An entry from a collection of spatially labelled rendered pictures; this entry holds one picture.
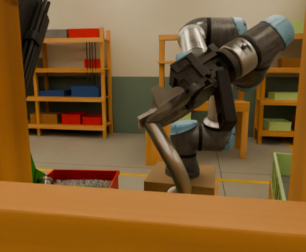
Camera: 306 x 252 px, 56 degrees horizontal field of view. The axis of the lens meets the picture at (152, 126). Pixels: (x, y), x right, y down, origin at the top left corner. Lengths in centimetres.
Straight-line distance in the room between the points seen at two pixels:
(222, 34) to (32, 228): 94
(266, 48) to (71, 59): 634
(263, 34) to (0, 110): 50
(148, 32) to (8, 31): 605
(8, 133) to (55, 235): 15
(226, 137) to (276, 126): 474
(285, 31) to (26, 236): 59
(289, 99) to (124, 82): 331
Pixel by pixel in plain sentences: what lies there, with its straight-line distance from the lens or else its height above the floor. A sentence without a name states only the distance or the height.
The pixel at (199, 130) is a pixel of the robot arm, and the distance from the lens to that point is 121.
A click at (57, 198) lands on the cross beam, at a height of 128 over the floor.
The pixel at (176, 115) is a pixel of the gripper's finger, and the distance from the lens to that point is 58.
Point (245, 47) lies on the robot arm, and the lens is 62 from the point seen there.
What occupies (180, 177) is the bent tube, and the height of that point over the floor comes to 118.
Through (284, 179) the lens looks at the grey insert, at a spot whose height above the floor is 85.
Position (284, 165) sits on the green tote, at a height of 90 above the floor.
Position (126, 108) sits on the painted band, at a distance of 647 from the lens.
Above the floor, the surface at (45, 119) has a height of 34.
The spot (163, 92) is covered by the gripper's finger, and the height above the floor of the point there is 133.
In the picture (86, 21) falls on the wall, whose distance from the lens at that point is 677.
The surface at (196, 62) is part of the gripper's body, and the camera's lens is 58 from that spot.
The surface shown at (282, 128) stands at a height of 31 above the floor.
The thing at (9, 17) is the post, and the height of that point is 143.
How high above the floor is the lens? 137
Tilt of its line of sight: 11 degrees down
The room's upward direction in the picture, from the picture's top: straight up
